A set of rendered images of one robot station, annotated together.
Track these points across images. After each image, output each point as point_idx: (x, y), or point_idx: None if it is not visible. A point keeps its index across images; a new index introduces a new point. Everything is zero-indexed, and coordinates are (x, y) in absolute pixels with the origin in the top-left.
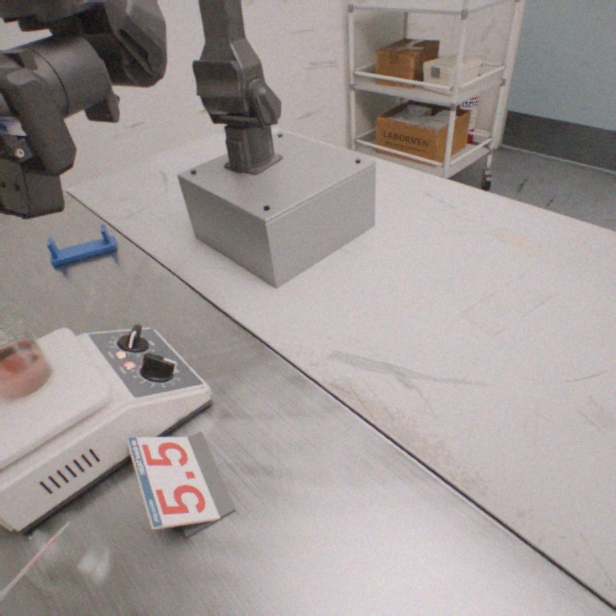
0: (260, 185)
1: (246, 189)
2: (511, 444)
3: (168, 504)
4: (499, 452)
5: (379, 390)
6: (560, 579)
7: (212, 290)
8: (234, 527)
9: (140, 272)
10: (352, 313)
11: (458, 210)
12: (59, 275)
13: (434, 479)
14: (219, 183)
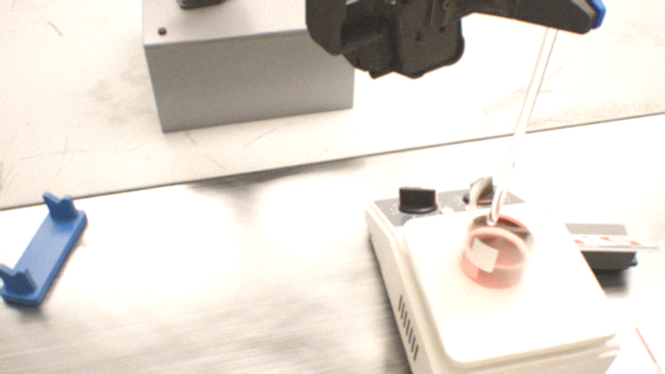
0: (272, 2)
1: (269, 12)
2: (626, 76)
3: (629, 243)
4: (631, 84)
5: (543, 106)
6: None
7: (304, 153)
8: (637, 233)
9: (186, 205)
10: (439, 80)
11: None
12: (77, 300)
13: (639, 119)
14: (225, 23)
